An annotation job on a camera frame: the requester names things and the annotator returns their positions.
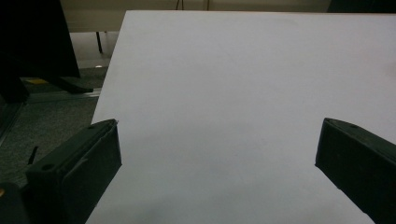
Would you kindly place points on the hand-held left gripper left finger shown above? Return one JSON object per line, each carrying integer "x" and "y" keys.
{"x": 73, "y": 169}

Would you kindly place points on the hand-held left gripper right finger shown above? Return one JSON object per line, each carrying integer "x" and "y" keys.
{"x": 358, "y": 163}

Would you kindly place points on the thin black stand leg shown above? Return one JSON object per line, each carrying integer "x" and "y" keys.
{"x": 99, "y": 42}

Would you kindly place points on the black monitor on stand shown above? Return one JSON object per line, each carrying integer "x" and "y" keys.
{"x": 34, "y": 40}

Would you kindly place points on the dark panel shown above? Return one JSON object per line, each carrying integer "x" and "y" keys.
{"x": 362, "y": 5}

